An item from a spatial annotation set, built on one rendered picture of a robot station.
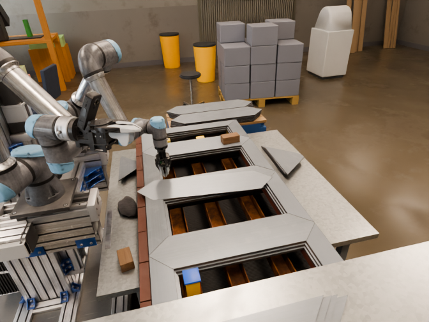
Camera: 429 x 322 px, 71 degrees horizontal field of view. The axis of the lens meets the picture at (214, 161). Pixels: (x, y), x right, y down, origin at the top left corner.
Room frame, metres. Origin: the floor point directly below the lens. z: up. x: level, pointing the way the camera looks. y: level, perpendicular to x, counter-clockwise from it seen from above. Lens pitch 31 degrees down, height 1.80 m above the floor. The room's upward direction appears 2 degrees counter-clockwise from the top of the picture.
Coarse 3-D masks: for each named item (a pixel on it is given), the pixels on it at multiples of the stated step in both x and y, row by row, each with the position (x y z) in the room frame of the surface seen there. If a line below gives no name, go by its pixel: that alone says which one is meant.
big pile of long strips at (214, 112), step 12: (180, 108) 2.50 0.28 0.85; (192, 108) 2.49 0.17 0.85; (204, 108) 2.47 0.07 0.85; (216, 108) 2.46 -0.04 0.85; (228, 108) 2.45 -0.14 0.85; (240, 108) 2.44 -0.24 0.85; (252, 108) 2.43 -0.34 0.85; (180, 120) 2.23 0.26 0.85; (192, 120) 2.22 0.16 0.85; (204, 120) 2.21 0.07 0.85; (216, 120) 2.22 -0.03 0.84; (240, 120) 2.26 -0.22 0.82; (252, 120) 2.28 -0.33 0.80
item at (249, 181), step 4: (240, 172) 1.44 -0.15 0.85; (244, 172) 1.44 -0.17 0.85; (248, 172) 1.44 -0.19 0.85; (252, 172) 1.43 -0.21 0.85; (244, 176) 1.40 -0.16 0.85; (248, 176) 1.40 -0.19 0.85; (252, 176) 1.40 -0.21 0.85; (244, 180) 1.36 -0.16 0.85; (248, 180) 1.36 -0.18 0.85; (252, 180) 1.36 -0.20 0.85; (256, 180) 1.36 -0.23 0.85; (244, 184) 1.33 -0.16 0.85; (248, 184) 1.32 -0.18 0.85; (252, 184) 1.32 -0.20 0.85; (256, 184) 1.32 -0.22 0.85; (248, 188) 1.28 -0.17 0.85; (252, 188) 1.28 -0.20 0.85; (256, 188) 1.28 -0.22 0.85
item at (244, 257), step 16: (208, 128) 2.07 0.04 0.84; (224, 128) 2.09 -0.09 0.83; (160, 176) 1.45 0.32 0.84; (224, 192) 1.28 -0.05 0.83; (240, 192) 1.29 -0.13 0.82; (272, 192) 1.26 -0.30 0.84; (240, 256) 0.84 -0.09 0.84; (256, 256) 0.85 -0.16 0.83; (176, 272) 0.78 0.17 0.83; (176, 288) 0.71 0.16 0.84
